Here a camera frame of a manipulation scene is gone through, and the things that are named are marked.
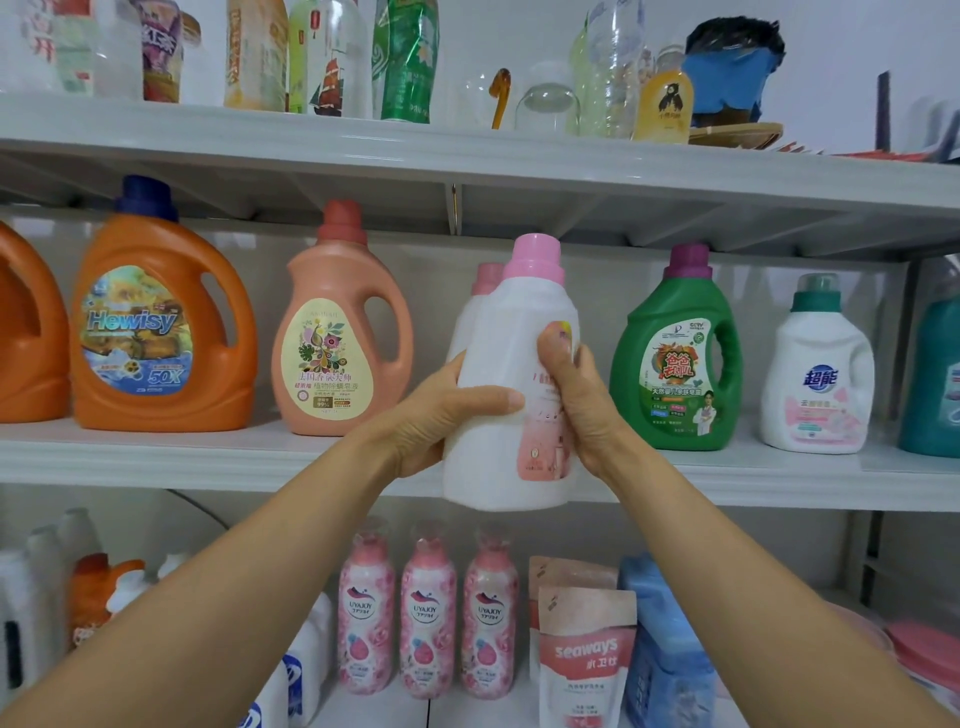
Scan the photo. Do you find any person's left hand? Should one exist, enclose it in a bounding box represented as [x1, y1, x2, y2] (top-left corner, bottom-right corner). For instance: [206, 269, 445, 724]
[366, 349, 527, 481]

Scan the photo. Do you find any person's right hand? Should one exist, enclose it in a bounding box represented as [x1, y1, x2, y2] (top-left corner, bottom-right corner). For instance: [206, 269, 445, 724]
[536, 323, 640, 486]

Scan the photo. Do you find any white bottle pink label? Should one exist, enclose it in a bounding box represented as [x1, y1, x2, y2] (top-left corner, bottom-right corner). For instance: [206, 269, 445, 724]
[441, 232, 583, 513]

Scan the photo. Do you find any person's right forearm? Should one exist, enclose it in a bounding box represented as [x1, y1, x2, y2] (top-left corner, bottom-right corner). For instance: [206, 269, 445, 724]
[600, 444, 960, 728]

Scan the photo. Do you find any person's left forearm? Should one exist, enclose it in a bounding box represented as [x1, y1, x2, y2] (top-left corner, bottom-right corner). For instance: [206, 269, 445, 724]
[0, 429, 402, 728]

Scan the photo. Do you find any plain white bottle pink cap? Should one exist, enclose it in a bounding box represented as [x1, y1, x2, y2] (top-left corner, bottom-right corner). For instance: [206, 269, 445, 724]
[446, 261, 505, 363]

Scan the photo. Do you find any green detergent jug purple cap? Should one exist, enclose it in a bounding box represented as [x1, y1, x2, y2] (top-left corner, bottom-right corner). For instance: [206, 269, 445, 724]
[608, 241, 744, 453]

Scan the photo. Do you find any pink refill pouch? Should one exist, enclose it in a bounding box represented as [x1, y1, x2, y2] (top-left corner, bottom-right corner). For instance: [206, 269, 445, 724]
[537, 585, 639, 728]
[527, 555, 621, 685]

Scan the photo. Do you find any peach detergent jug red cap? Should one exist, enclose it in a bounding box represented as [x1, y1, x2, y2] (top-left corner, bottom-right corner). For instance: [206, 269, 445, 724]
[270, 198, 415, 438]

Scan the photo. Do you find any pink floral bottle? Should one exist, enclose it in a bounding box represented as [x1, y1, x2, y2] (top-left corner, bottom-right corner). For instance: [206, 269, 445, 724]
[459, 524, 520, 702]
[398, 519, 458, 702]
[336, 516, 398, 697]

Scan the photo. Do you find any upturned clear glass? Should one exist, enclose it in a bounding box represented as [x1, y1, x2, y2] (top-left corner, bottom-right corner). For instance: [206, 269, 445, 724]
[514, 60, 583, 137]

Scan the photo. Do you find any white detergent jug green cap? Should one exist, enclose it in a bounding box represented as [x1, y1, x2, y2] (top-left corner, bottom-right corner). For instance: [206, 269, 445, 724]
[758, 272, 876, 456]

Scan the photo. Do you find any small yellow bottle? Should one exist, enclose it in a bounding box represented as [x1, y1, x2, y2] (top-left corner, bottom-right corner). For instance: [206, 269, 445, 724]
[631, 45, 696, 146]

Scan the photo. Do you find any orange detergent jug blue cap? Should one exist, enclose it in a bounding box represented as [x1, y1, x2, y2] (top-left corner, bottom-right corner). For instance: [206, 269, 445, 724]
[69, 174, 259, 435]

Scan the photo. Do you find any woven bamboo tray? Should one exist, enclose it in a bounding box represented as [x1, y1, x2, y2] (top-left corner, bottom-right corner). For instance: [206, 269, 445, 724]
[687, 121, 786, 150]

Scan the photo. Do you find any crumpled clear plastic bottle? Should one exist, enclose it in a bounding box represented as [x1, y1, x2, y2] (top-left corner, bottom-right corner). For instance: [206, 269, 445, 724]
[569, 0, 647, 141]

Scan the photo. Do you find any white bottle blue label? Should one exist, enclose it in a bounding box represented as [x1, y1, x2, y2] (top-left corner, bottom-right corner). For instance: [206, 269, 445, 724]
[238, 660, 291, 728]
[282, 591, 336, 726]

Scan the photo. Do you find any blue refill pack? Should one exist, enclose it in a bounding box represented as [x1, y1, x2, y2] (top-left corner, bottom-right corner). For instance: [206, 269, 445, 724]
[618, 552, 718, 728]

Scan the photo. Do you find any white metal shelf unit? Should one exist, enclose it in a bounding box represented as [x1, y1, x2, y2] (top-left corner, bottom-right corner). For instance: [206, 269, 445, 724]
[0, 90, 960, 728]

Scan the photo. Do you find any green drink bottle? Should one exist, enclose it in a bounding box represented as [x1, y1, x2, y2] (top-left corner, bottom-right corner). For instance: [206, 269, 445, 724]
[372, 0, 441, 125]

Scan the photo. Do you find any blue and black bag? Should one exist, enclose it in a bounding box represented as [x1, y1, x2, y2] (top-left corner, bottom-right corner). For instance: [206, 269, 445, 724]
[681, 15, 787, 129]

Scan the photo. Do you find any clear bottle ship label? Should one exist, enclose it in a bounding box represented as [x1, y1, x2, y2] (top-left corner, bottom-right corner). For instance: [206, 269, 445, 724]
[288, 0, 375, 120]

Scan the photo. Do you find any teal detergent jug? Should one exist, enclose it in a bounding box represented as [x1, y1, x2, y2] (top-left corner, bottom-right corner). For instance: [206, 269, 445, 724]
[897, 276, 960, 459]

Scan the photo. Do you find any bottle with yellow label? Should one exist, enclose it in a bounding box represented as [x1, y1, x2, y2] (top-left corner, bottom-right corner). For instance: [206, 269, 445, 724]
[223, 0, 291, 113]

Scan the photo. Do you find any orange spray bottle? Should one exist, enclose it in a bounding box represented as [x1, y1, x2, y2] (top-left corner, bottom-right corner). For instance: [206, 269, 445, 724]
[69, 552, 148, 648]

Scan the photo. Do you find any pink lidded container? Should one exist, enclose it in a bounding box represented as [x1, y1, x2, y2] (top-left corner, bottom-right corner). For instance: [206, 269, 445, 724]
[887, 619, 960, 695]

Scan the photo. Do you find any bottle with brown label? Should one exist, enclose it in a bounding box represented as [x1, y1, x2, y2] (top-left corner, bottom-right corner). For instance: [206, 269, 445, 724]
[131, 0, 186, 105]

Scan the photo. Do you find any tall white bottle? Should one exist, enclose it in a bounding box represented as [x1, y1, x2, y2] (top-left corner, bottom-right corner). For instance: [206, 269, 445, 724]
[0, 507, 103, 700]

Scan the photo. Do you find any clear bottle red print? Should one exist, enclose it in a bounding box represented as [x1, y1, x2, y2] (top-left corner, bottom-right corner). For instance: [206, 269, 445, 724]
[0, 0, 99, 97]

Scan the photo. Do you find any clear glass orange handle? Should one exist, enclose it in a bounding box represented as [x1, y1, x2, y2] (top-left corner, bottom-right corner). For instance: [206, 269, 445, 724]
[453, 66, 519, 131]

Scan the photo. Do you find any black cable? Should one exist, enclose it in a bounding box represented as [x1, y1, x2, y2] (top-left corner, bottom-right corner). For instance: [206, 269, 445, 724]
[166, 489, 228, 528]

